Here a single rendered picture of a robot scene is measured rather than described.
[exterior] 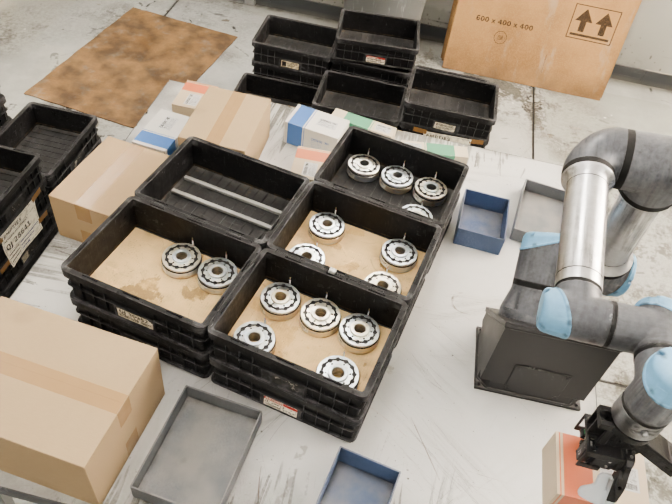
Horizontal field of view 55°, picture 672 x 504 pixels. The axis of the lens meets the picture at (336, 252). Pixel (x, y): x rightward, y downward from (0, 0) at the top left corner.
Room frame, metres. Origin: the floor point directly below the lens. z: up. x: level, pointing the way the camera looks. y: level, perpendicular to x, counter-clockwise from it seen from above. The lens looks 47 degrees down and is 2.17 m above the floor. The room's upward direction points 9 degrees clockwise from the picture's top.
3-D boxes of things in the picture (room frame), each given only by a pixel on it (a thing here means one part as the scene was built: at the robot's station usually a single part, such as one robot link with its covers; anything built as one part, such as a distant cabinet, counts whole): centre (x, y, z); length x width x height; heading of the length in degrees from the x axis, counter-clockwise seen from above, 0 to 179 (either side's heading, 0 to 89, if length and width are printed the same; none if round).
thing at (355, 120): (1.97, -0.02, 0.73); 0.24 x 0.06 x 0.06; 75
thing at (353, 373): (0.83, -0.05, 0.86); 0.10 x 0.10 x 0.01
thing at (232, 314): (0.93, 0.03, 0.87); 0.40 x 0.30 x 0.11; 74
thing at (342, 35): (2.96, -0.04, 0.37); 0.42 x 0.34 x 0.46; 84
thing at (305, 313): (1.00, 0.01, 0.86); 0.10 x 0.10 x 0.01
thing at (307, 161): (1.68, 0.13, 0.74); 0.16 x 0.12 x 0.07; 178
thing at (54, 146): (1.93, 1.22, 0.31); 0.40 x 0.30 x 0.34; 174
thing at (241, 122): (1.74, 0.43, 0.78); 0.30 x 0.22 x 0.16; 175
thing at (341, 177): (1.51, -0.13, 0.87); 0.40 x 0.30 x 0.11; 74
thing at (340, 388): (0.93, 0.03, 0.92); 0.40 x 0.30 x 0.02; 74
